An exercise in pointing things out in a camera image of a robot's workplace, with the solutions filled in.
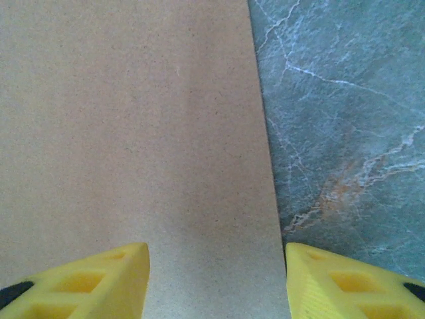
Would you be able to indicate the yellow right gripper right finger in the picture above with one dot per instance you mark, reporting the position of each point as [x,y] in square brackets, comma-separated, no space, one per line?
[348,292]

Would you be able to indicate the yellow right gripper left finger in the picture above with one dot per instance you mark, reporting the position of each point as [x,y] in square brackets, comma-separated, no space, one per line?
[66,292]

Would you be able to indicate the brown frame backing board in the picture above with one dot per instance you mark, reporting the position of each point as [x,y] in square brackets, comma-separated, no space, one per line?
[116,116]

